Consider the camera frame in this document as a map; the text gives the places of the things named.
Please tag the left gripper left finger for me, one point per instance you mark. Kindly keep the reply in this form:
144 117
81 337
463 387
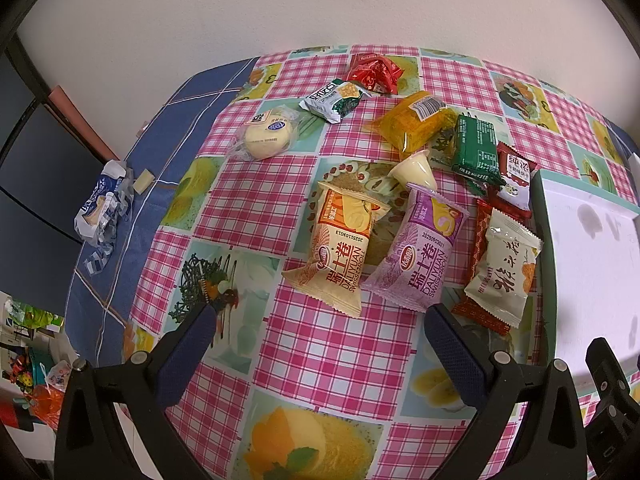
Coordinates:
90 443

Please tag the red snack packet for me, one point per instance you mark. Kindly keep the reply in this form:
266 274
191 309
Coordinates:
467 307

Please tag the pink board by wall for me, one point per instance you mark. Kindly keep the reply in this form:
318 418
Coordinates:
70 112

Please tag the pink checkered fruit tablecloth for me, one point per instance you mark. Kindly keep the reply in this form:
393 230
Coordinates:
285 210

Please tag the orange swiss roll packet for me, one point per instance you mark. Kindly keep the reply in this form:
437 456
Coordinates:
338 247

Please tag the red crinkled candy packet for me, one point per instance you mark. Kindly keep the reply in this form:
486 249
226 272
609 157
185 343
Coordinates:
374 72

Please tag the white rice cracker packet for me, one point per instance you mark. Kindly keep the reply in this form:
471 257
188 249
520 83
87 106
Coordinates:
507 269

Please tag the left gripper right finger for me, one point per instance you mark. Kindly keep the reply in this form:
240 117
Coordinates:
550 442

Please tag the purple swiss roll packet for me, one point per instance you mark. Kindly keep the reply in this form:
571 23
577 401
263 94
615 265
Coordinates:
417 249

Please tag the blue plaid tablecloth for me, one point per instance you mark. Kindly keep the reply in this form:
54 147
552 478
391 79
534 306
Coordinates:
98 306

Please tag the dark green biscuit packet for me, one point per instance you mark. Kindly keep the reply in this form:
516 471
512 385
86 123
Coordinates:
475 151

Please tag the colourful clutter on floor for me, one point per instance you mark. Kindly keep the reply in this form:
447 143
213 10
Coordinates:
34 371

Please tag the white jelly cup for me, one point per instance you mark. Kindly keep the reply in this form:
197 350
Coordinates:
415 169

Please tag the white tray with green rim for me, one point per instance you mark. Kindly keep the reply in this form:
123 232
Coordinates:
589 272

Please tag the torn blue white wrapper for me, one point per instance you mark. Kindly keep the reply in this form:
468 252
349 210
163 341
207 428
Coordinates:
97 219

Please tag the round bun in clear wrap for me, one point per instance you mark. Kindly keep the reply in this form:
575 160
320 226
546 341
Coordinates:
268 134

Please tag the red white milk biscuit packet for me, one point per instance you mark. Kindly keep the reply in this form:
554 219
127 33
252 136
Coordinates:
512 197

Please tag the yellow orange snack packet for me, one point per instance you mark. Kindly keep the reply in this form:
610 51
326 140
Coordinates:
413 122

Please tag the green white cracker packet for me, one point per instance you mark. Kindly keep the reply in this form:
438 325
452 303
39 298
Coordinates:
334 101

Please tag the dark cabinet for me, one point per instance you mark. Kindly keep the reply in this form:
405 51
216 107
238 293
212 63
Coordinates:
47 172

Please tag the small beige cake piece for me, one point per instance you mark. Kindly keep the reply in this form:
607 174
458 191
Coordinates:
143 181

